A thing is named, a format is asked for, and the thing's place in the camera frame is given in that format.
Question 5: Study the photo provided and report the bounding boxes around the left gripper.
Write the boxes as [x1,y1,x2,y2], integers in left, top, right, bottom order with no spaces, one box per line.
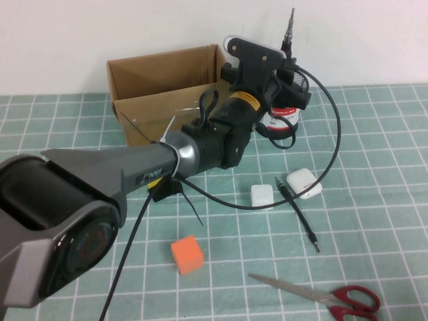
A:
[220,55,312,110]

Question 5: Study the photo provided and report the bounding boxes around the black-handled screwdriver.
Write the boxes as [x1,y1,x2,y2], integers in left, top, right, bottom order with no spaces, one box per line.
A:
[280,7,297,62]

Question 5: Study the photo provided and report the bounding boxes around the red-handled scissors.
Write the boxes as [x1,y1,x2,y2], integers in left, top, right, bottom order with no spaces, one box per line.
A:
[247,272,382,321]

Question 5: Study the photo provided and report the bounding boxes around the black mesh pen holder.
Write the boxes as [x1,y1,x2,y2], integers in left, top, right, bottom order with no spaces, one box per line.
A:
[255,66,310,141]

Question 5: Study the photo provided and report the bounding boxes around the white earbuds case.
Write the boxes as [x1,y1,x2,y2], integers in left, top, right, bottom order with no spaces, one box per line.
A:
[286,167,324,201]

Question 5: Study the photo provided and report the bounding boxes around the white cube block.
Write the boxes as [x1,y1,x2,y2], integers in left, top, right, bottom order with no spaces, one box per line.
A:
[250,183,275,211]

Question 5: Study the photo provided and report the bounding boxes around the brown cardboard box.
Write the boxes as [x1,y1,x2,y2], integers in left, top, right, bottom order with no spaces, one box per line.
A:
[106,44,235,148]

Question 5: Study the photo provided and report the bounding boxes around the white zip tie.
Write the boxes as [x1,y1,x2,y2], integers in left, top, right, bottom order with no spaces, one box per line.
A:
[159,114,183,177]

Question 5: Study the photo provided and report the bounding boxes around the green grid tablecloth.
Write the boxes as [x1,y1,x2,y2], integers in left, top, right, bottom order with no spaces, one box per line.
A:
[0,83,428,321]

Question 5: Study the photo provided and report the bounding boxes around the orange block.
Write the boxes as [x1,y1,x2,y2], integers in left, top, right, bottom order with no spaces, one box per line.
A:
[170,234,205,276]

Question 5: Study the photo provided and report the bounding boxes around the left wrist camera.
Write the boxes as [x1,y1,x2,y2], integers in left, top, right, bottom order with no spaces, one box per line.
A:
[223,34,290,68]

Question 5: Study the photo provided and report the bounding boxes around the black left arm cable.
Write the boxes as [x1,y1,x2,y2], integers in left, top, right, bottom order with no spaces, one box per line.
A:
[98,65,342,321]

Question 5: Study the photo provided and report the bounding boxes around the black plastic bracket block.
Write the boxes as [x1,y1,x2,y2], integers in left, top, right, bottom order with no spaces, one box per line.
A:
[146,177,183,203]

